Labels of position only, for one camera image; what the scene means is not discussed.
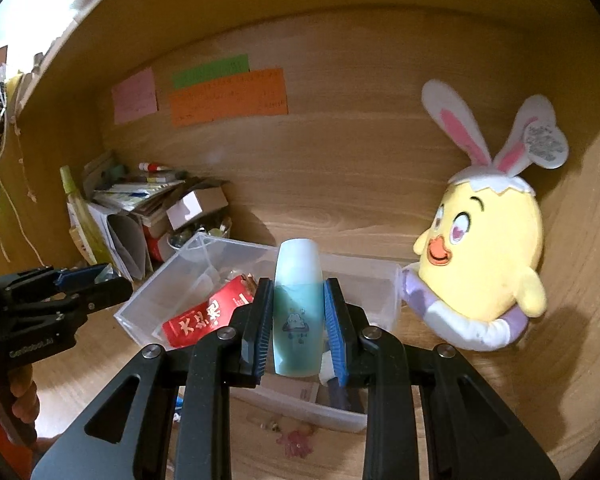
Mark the red white marker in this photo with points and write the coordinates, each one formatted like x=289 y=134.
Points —
x=155 y=166

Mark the small brass nut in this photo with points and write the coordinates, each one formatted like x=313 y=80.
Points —
x=269 y=426

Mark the orange paper note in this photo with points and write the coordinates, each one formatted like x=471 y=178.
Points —
x=230 y=100

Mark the yellow-green spray bottle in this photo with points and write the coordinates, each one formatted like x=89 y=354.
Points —
x=80 y=210

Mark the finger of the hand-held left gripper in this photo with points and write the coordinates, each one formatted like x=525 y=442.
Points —
x=107 y=290
x=80 y=276

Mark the red foil packet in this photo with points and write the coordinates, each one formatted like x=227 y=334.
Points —
x=200 y=322

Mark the bowl of glass beads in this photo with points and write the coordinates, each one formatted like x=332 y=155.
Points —
x=180 y=240

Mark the red box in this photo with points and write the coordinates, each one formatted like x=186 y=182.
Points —
x=155 y=247

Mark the beige sunscreen tube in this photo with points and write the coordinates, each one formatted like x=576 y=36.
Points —
x=82 y=247

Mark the pink paper note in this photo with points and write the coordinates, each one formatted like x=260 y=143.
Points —
x=135 y=95

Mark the pink flower hair clip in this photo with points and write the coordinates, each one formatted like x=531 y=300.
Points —
x=295 y=442

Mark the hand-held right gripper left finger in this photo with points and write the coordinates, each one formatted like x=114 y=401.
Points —
x=262 y=330

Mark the stack of books and papers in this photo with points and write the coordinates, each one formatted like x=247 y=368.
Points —
x=130 y=192

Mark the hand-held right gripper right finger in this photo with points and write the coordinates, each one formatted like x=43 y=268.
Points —
x=336 y=335

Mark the clear plastic bin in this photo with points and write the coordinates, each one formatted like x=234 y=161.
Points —
x=375 y=290

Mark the yellow chick plush toy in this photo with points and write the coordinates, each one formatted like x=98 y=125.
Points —
x=485 y=250

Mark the green paper note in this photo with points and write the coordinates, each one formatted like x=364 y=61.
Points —
x=210 y=71

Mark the folded white papers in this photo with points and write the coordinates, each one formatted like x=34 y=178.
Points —
x=125 y=245

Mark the person's left hand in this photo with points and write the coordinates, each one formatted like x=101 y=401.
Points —
x=25 y=400

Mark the small white cardboard box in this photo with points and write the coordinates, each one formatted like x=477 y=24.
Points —
x=190 y=210

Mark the teal bottle with white cap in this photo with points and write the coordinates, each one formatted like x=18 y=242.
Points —
x=297 y=310

